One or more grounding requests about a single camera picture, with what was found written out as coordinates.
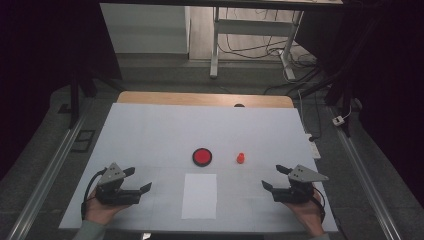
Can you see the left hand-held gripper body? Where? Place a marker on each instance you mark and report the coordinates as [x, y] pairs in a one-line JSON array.
[[116, 195]]

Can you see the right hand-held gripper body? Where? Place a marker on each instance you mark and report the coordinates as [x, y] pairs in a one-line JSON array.
[[296, 193]]

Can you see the round orange stamp cap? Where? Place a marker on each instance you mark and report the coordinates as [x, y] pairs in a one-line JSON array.
[[240, 161]]

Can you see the small orange stamp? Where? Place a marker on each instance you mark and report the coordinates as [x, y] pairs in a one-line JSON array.
[[240, 156]]

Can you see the round red ink pad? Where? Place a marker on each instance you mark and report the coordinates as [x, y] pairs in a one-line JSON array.
[[202, 156]]

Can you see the person's left hand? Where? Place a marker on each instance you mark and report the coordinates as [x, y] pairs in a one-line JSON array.
[[100, 211]]

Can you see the person's right hand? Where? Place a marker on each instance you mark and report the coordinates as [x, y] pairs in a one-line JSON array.
[[306, 215]]

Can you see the white power strip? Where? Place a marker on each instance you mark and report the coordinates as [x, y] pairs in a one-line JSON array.
[[313, 147]]

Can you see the white table cover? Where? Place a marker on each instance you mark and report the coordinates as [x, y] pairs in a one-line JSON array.
[[150, 133]]

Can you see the white paper sheet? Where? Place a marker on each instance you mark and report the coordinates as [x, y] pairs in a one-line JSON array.
[[199, 196]]

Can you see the small white adapter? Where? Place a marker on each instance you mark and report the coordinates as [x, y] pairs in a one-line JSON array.
[[338, 120]]

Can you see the black table grommet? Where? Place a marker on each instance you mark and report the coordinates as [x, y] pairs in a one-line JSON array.
[[239, 105]]

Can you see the black metal stand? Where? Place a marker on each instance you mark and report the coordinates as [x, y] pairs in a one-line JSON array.
[[336, 90], [74, 100]]

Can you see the small black floor plate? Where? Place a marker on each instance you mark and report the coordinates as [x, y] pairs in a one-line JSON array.
[[64, 109]]

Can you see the wooden table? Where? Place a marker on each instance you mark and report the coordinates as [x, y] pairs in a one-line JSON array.
[[200, 99]]

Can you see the dark curtain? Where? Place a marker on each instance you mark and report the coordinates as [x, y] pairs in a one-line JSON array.
[[386, 66], [40, 66]]

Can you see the white cabinet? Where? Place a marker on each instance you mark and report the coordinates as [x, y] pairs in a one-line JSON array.
[[143, 28]]

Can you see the aluminium floor rail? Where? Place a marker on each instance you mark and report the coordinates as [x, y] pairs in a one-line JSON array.
[[363, 173], [46, 176]]

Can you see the white desk frame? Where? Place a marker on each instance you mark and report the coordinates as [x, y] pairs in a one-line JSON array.
[[253, 27]]

